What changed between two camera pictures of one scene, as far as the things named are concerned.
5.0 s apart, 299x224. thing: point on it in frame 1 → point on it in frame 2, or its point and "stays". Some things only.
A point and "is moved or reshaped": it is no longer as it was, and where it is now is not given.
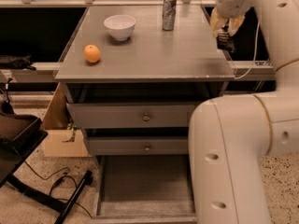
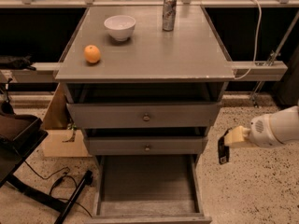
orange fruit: x=92 y=53 stays
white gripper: x=231 y=7 → x=260 y=132
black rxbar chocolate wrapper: x=224 y=41 is moved or reshaped
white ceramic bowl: x=121 y=26 stays
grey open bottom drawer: x=144 y=189 stays
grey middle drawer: x=135 y=146 stays
